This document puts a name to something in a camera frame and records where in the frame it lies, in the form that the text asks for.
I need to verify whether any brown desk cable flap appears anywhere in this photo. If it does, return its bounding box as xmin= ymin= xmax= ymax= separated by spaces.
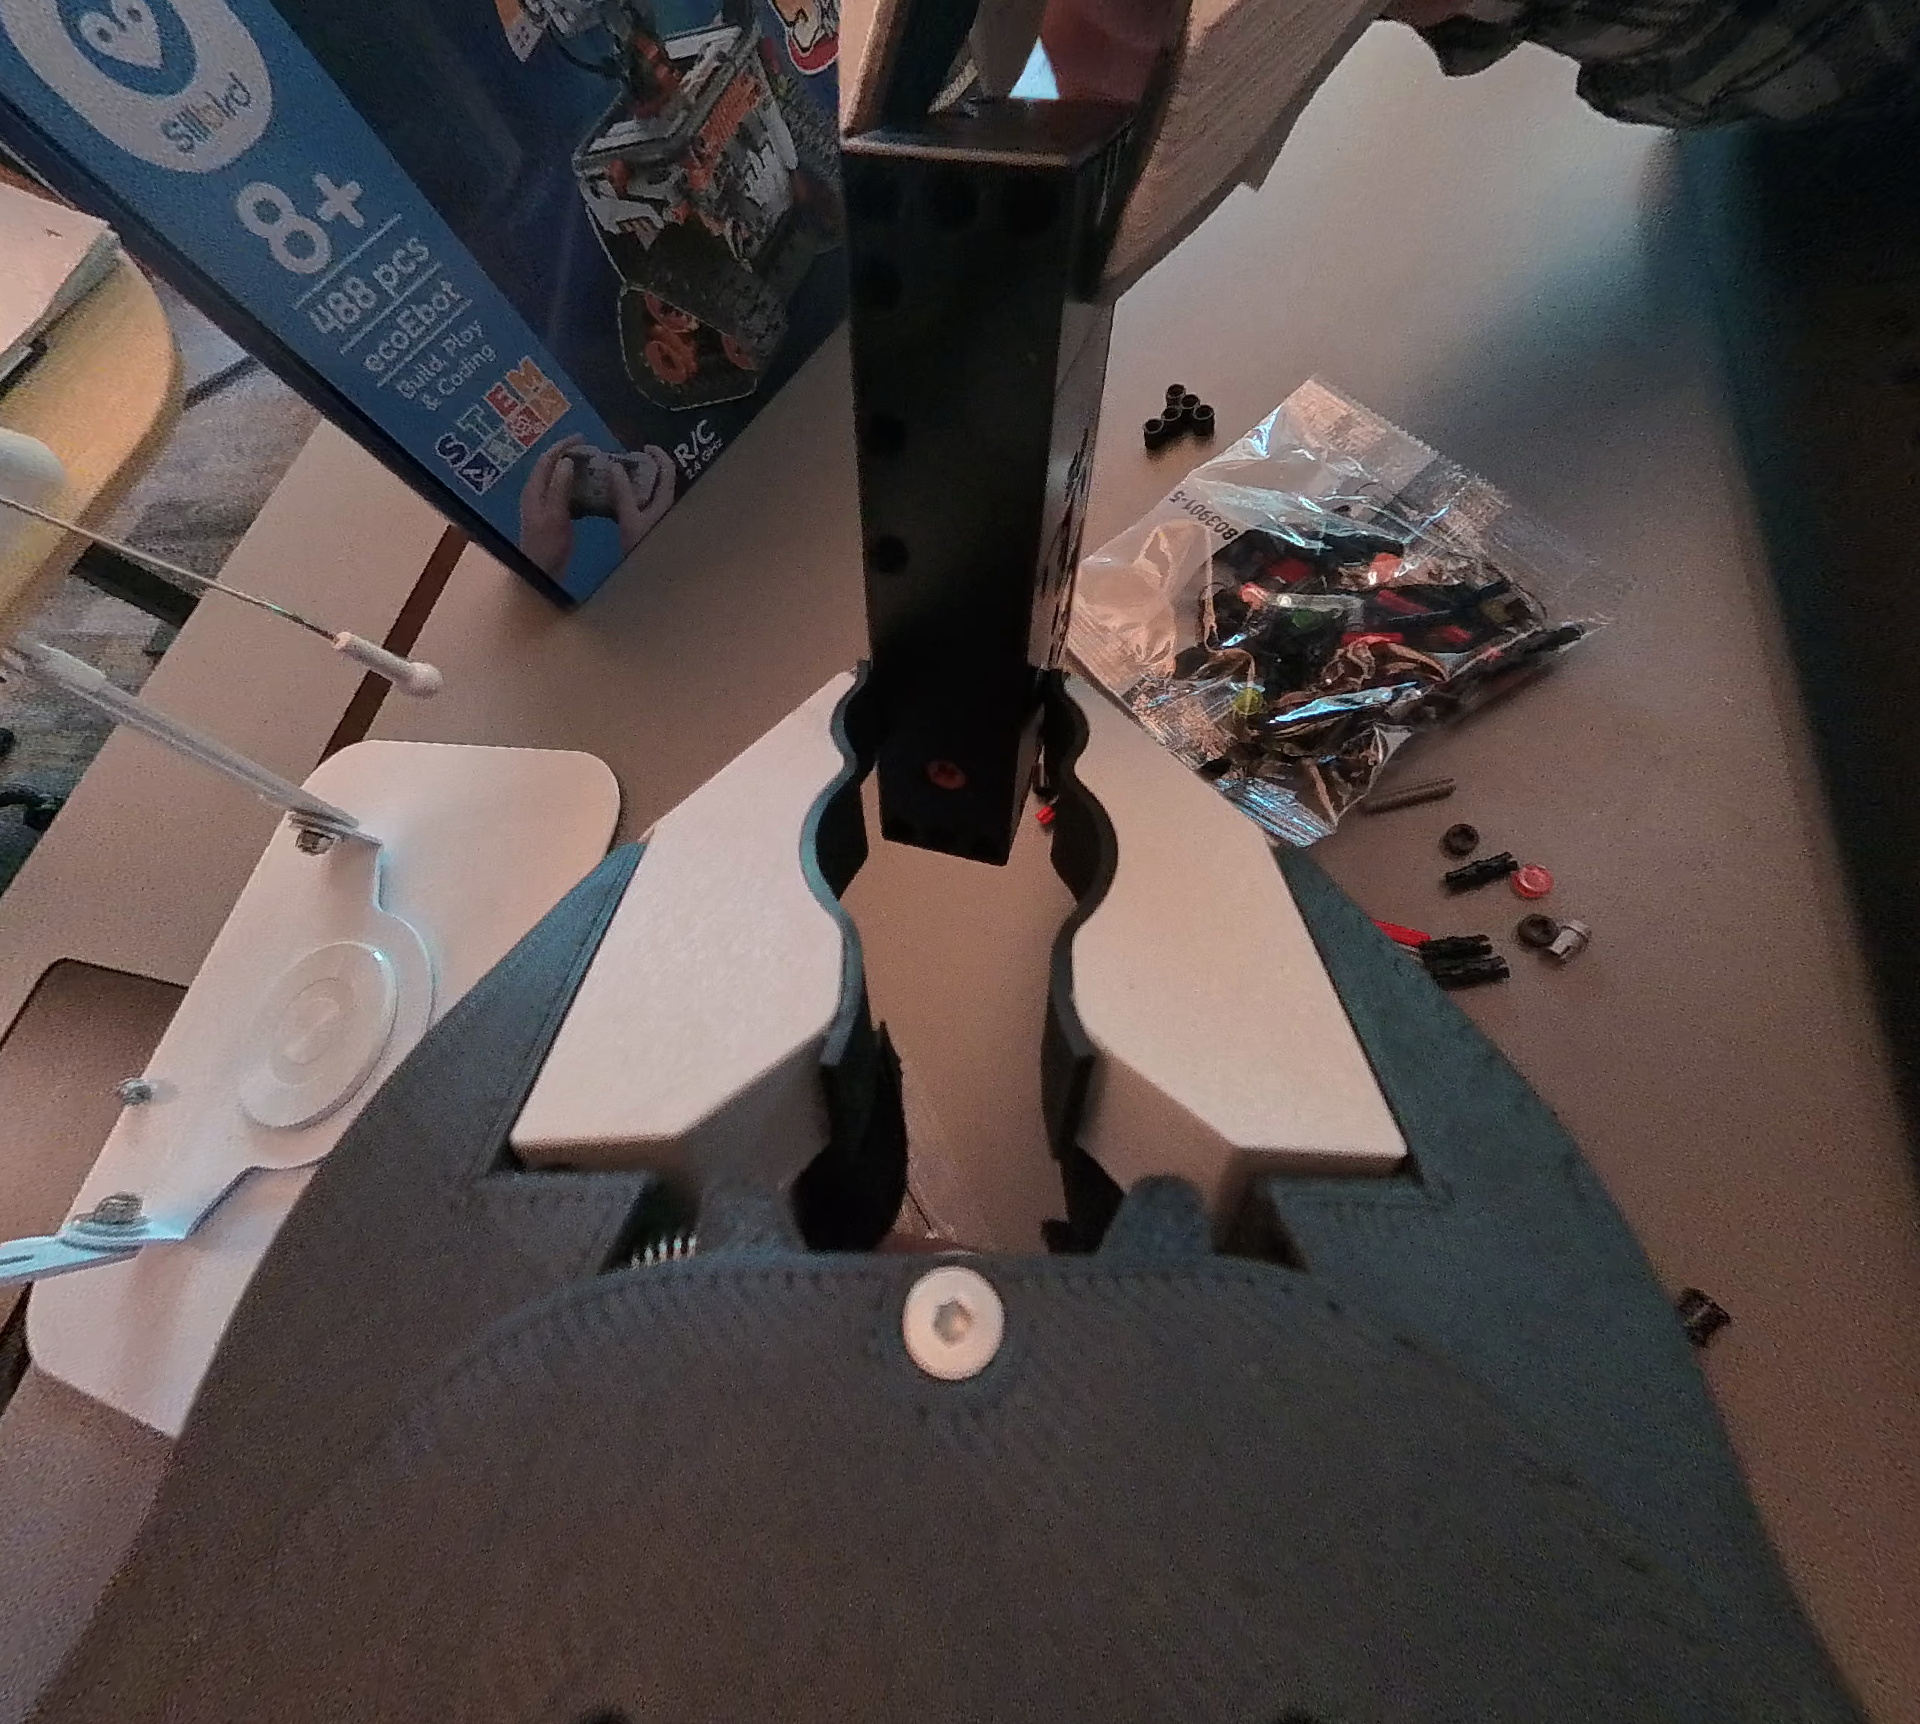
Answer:
xmin=0 ymin=959 xmax=190 ymax=1216

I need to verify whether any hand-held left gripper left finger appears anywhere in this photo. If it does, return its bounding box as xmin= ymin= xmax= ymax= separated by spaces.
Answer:
xmin=510 ymin=667 xmax=912 ymax=1255

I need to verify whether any blue robot kit box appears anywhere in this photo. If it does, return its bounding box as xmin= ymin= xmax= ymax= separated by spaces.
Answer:
xmin=0 ymin=0 xmax=864 ymax=609

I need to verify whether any clear plastic parts bag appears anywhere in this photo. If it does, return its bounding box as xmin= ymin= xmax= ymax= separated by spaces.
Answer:
xmin=1071 ymin=379 xmax=1608 ymax=849

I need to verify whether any white book stand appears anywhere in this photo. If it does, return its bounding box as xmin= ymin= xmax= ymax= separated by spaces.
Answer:
xmin=0 ymin=178 xmax=624 ymax=1442

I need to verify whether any black studded mat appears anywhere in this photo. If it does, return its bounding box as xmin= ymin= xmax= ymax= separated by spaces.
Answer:
xmin=1672 ymin=118 xmax=1920 ymax=947

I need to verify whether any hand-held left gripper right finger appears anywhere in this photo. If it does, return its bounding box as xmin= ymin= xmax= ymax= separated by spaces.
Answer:
xmin=1037 ymin=675 xmax=1409 ymax=1255

